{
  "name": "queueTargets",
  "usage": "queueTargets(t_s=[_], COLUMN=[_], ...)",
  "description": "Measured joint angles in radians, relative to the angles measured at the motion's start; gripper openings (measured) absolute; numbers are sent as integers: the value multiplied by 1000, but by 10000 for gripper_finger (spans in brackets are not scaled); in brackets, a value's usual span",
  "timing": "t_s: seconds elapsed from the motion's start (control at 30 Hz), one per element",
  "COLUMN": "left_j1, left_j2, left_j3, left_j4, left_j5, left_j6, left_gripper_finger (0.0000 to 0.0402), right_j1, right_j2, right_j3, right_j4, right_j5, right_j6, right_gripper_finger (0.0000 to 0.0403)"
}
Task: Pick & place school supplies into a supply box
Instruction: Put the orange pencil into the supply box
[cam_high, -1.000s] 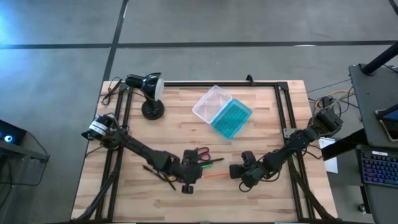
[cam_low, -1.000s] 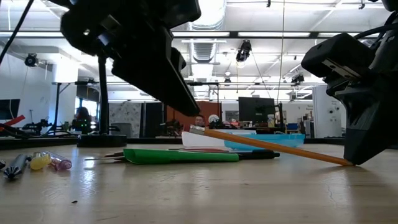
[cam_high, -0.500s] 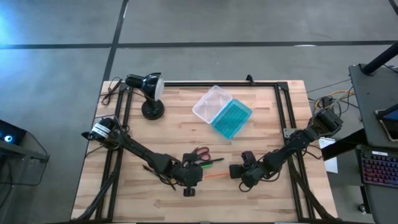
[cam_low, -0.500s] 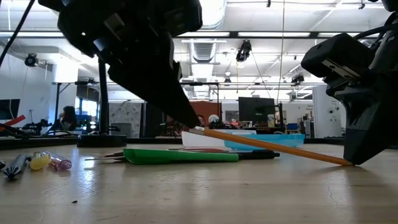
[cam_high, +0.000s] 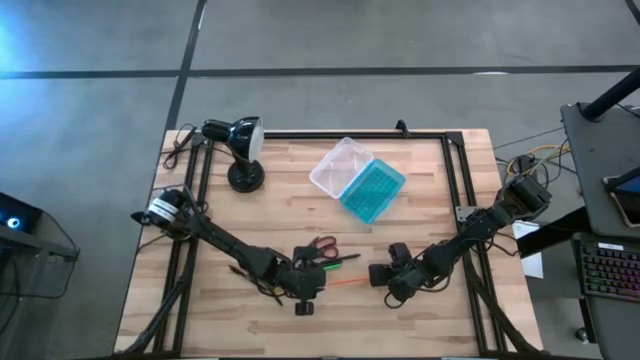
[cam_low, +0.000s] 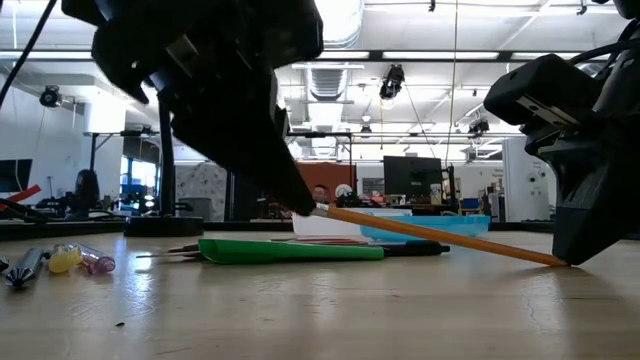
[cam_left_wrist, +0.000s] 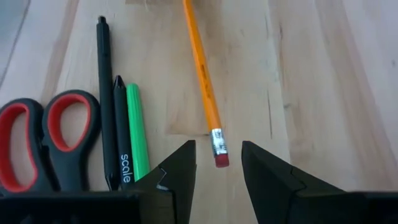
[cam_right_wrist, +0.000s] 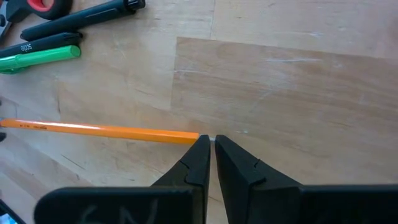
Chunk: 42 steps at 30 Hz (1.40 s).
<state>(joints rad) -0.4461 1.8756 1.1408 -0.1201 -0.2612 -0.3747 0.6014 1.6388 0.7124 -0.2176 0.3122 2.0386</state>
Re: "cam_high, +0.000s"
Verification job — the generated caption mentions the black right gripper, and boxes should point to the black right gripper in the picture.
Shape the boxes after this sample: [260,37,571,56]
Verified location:
[368,261,428,304]

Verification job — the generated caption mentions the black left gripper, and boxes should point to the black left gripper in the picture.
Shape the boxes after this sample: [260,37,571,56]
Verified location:
[280,261,328,317]

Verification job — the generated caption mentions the orange pencil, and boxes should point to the orange pencil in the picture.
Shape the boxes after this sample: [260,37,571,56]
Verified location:
[325,275,373,288]

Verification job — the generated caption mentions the red-handled scissors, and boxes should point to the red-handled scissors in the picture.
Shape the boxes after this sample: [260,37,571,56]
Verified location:
[305,235,341,263]

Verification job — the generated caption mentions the white paper sheet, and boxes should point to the white paper sheet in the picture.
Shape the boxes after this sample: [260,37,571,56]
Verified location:
[511,219,546,281]

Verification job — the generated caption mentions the black desk support bar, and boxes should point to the black desk support bar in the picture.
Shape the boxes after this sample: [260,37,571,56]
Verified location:
[516,206,592,259]

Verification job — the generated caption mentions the black desk lamp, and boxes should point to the black desk lamp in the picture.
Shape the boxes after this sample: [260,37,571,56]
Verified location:
[200,115,267,195]

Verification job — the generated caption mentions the backlit black keyboard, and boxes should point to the backlit black keyboard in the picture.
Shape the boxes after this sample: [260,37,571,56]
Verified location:
[570,230,640,304]

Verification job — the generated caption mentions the grey side desk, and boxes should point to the grey side desk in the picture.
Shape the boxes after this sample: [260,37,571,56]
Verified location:
[559,101,640,360]

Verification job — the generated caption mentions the tablet computer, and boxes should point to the tablet computer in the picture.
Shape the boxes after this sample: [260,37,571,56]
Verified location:
[601,166,640,229]

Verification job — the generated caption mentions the black side stand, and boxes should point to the black side stand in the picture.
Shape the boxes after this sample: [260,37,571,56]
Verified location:
[0,191,82,302]

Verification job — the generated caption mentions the black pole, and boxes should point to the black pole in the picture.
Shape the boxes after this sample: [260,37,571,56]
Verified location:
[581,66,640,123]

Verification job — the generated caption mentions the black device blue light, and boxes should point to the black device blue light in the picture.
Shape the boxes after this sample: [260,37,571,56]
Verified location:
[0,191,44,234]

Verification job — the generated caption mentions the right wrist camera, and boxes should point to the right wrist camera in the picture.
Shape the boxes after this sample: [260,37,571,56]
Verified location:
[389,242,413,267]

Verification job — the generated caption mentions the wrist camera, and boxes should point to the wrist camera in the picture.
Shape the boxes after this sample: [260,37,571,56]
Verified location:
[389,242,413,267]
[293,243,320,265]

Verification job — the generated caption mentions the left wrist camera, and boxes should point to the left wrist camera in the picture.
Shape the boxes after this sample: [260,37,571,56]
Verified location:
[293,243,320,265]

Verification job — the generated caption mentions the grey bracket plate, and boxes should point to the grey bracket plate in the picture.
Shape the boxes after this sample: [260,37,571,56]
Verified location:
[455,204,478,225]

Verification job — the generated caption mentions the black table frame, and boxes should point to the black table frame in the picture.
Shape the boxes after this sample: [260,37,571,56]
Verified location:
[113,130,542,358]

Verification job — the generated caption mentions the yellow cable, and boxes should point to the yellow cable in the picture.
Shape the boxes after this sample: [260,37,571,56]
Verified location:
[505,143,572,177]

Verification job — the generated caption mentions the black lamp cord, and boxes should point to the black lamp cord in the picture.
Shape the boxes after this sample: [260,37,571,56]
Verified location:
[161,123,199,172]

